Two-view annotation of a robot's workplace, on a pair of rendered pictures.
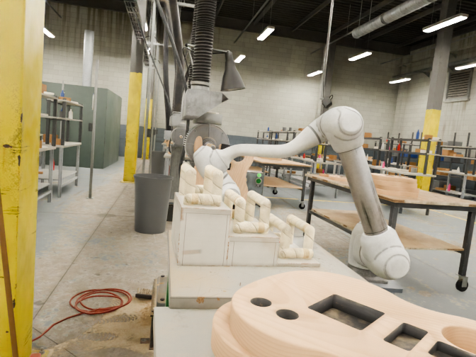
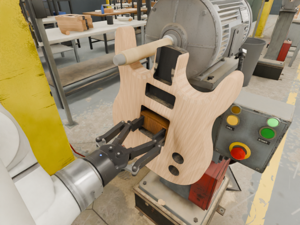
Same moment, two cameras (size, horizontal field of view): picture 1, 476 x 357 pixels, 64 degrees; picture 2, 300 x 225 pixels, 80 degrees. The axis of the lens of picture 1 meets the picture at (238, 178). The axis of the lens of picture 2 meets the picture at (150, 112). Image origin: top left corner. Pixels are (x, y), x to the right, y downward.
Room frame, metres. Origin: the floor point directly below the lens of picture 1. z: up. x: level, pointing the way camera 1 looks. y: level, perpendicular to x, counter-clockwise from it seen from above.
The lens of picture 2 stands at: (1.77, -0.20, 1.38)
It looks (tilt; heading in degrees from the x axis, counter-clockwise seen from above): 34 degrees down; 50
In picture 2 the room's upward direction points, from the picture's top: straight up
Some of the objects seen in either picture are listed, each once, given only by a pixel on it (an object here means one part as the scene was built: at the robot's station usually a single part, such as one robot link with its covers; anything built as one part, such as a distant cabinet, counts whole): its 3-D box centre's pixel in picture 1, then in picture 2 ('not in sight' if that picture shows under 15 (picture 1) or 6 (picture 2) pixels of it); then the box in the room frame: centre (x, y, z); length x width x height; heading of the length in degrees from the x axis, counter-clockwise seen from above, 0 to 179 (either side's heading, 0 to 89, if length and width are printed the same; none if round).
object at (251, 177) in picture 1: (241, 190); (243, 123); (2.34, -0.03, 0.99); 0.24 x 0.21 x 0.26; 11
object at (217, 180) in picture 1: (217, 190); not in sight; (1.14, 0.06, 1.15); 0.03 x 0.03 x 0.09
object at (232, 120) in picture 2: not in sight; (232, 119); (2.22, -0.03, 1.07); 0.03 x 0.01 x 0.03; 101
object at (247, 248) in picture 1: (242, 239); not in sight; (1.25, -0.03, 0.98); 0.27 x 0.16 x 0.09; 15
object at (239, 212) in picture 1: (239, 217); not in sight; (1.16, -0.02, 1.07); 0.03 x 0.03 x 0.09
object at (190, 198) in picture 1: (202, 199); not in sight; (1.12, 0.10, 1.12); 0.11 x 0.03 x 0.03; 105
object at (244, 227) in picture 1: (251, 227); not in sight; (1.16, -0.06, 1.04); 0.11 x 0.03 x 0.03; 105
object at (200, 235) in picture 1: (197, 226); not in sight; (1.21, 0.11, 1.02); 0.27 x 0.15 x 0.17; 15
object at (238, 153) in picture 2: not in sight; (238, 152); (2.22, -0.08, 0.98); 0.04 x 0.04 x 0.04; 11
